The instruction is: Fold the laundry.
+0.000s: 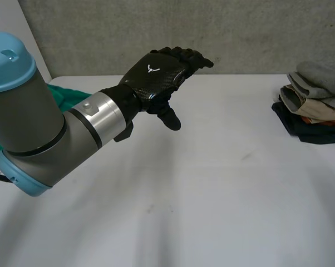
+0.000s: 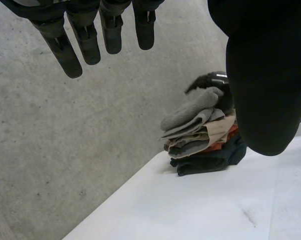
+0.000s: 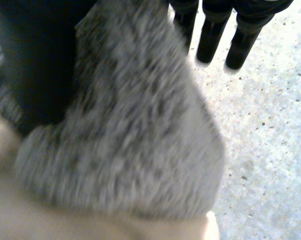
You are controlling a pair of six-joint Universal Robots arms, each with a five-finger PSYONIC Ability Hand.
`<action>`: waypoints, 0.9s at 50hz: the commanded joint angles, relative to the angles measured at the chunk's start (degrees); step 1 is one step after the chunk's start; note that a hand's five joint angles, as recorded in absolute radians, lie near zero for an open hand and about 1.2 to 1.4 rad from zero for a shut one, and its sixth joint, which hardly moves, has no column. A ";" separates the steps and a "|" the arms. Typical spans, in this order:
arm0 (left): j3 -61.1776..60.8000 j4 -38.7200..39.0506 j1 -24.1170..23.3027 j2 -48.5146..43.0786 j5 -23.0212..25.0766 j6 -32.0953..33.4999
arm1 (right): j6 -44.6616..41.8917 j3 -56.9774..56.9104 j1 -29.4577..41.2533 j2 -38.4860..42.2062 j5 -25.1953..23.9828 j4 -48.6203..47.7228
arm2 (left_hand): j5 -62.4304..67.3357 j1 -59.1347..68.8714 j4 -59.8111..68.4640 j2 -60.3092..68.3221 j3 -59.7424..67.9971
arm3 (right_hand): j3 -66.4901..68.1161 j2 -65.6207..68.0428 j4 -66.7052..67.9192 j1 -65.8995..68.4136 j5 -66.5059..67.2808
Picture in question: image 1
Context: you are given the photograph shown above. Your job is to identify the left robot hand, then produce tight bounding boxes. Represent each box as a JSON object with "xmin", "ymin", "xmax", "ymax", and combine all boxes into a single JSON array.
[{"xmin": 100, "ymin": 47, "xmax": 214, "ymax": 132}]

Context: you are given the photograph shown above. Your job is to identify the teal towel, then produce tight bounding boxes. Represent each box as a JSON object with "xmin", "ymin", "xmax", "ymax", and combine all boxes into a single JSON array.
[{"xmin": 0, "ymin": 84, "xmax": 91, "ymax": 167}]

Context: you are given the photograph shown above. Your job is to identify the beige shorts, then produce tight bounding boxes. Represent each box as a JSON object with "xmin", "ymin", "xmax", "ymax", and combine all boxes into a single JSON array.
[{"xmin": 278, "ymin": 85, "xmax": 335, "ymax": 124}]

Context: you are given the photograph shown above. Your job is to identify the dark blue cloth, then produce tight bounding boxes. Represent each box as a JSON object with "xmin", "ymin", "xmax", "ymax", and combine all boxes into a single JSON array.
[{"xmin": 271, "ymin": 95, "xmax": 335, "ymax": 145}]

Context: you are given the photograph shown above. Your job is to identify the grey towel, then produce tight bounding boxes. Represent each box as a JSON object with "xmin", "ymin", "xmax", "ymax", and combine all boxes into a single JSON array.
[{"xmin": 287, "ymin": 58, "xmax": 335, "ymax": 110}]

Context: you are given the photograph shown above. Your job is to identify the coral towel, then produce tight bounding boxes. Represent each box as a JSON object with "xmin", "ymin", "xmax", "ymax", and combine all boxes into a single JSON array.
[{"xmin": 300, "ymin": 115, "xmax": 335, "ymax": 128}]

